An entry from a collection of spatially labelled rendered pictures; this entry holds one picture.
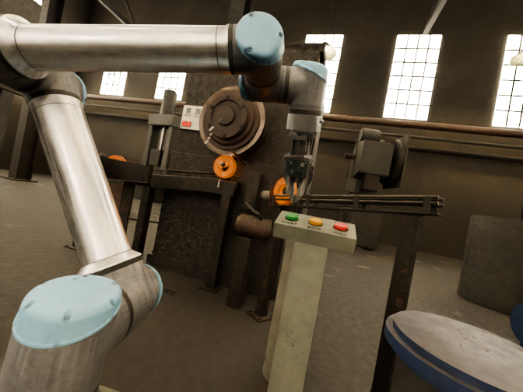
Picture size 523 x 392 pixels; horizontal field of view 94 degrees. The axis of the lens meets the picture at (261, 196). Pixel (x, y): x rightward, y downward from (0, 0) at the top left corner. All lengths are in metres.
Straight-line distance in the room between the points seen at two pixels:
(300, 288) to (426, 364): 0.34
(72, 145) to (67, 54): 0.21
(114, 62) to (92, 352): 0.54
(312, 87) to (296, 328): 0.67
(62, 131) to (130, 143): 9.98
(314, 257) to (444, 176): 7.59
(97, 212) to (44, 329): 0.28
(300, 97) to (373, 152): 5.11
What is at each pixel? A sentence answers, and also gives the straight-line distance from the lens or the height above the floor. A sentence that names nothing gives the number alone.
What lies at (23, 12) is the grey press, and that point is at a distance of 4.01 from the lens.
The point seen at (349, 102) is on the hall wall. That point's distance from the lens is 8.27.
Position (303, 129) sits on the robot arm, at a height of 0.84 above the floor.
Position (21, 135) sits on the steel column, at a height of 1.06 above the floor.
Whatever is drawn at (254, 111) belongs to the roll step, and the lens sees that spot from 1.64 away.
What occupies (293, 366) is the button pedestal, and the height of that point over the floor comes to 0.18.
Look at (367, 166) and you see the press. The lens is 5.66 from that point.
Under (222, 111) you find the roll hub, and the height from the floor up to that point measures 1.14.
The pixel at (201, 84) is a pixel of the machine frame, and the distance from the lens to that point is 2.10.
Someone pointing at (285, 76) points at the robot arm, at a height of 0.95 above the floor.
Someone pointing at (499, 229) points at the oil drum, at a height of 0.77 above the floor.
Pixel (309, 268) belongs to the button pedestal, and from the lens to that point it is 0.76.
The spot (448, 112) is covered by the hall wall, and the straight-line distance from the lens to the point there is 8.67.
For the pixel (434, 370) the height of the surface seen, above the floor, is 0.41.
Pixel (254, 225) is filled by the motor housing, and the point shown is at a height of 0.48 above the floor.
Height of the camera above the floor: 0.65
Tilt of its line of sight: level
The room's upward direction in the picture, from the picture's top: 10 degrees clockwise
